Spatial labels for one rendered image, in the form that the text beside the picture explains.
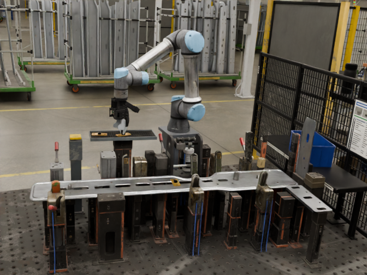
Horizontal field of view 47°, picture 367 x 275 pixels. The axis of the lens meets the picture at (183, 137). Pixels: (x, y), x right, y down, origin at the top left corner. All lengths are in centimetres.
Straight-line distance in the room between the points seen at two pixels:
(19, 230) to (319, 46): 334
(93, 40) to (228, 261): 727
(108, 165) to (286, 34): 324
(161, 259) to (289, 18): 348
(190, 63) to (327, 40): 226
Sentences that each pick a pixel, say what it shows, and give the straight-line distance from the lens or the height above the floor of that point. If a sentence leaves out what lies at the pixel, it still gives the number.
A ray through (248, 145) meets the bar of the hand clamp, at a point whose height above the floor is 114.
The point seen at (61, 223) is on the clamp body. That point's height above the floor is 95.
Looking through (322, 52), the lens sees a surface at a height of 150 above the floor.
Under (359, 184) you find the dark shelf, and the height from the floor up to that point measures 103.
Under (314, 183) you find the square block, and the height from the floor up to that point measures 103.
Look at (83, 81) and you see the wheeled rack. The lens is 873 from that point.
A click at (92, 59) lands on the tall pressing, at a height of 66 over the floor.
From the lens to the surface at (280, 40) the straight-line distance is 505.
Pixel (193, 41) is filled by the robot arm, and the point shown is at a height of 169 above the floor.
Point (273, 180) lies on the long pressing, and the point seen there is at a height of 100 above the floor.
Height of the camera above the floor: 189
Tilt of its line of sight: 18 degrees down
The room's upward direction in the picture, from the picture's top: 4 degrees clockwise
